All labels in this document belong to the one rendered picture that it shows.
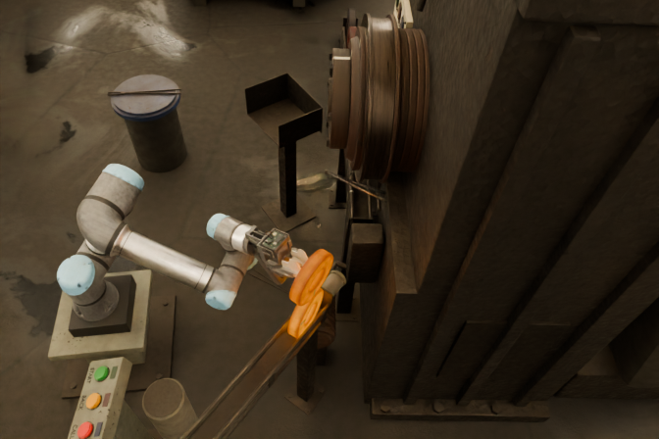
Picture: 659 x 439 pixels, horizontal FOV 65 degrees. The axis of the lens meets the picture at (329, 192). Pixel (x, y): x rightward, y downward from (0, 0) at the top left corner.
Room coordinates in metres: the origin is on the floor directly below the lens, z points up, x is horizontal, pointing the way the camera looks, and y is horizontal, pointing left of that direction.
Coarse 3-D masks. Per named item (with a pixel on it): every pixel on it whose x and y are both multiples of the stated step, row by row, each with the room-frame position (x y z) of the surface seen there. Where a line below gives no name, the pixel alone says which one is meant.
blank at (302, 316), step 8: (320, 288) 0.75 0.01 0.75; (320, 296) 0.74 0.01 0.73; (312, 304) 0.70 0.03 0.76; (320, 304) 0.75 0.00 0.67; (296, 312) 0.67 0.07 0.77; (304, 312) 0.66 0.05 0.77; (312, 312) 0.71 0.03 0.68; (296, 320) 0.65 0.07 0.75; (304, 320) 0.66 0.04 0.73; (312, 320) 0.71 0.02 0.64; (288, 328) 0.64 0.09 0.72; (296, 328) 0.63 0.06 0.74; (304, 328) 0.66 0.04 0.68; (296, 336) 0.63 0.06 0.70
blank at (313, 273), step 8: (312, 256) 0.71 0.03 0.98; (320, 256) 0.72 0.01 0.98; (328, 256) 0.73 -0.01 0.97; (304, 264) 0.69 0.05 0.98; (312, 264) 0.69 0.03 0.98; (320, 264) 0.69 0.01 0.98; (328, 264) 0.73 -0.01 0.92; (304, 272) 0.67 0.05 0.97; (312, 272) 0.67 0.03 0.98; (320, 272) 0.72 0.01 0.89; (328, 272) 0.74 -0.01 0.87; (296, 280) 0.65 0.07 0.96; (304, 280) 0.65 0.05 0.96; (312, 280) 0.67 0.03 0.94; (320, 280) 0.71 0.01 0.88; (296, 288) 0.64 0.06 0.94; (304, 288) 0.64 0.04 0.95; (312, 288) 0.68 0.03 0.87; (296, 296) 0.63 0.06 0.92; (304, 296) 0.64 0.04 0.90; (312, 296) 0.68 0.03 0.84; (304, 304) 0.65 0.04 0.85
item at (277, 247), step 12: (252, 228) 0.81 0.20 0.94; (276, 228) 0.81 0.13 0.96; (252, 240) 0.78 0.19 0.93; (264, 240) 0.77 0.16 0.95; (276, 240) 0.76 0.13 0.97; (288, 240) 0.77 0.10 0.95; (252, 252) 0.78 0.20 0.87; (264, 252) 0.74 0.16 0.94; (276, 252) 0.73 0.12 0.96; (288, 252) 0.76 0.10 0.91; (276, 264) 0.72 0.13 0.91
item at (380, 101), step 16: (368, 16) 1.23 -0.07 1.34; (384, 32) 1.16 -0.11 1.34; (368, 48) 1.12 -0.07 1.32; (384, 48) 1.10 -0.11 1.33; (368, 64) 1.08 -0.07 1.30; (384, 64) 1.06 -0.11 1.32; (368, 80) 1.04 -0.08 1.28; (384, 80) 1.03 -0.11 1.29; (368, 96) 1.00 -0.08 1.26; (384, 96) 1.00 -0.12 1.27; (368, 112) 0.96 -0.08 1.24; (384, 112) 0.97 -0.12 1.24; (368, 128) 0.94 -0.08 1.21; (384, 128) 0.96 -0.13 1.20; (368, 144) 0.93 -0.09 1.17; (384, 144) 0.94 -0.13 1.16; (368, 160) 0.94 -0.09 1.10; (384, 160) 0.94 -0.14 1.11; (368, 176) 0.96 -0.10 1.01
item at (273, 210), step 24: (264, 96) 1.71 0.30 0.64; (288, 96) 1.77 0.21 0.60; (264, 120) 1.62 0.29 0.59; (288, 120) 1.62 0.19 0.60; (312, 120) 1.55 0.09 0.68; (288, 144) 1.57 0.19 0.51; (288, 168) 1.57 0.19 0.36; (288, 192) 1.57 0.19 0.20; (288, 216) 1.56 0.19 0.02; (312, 216) 1.58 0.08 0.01
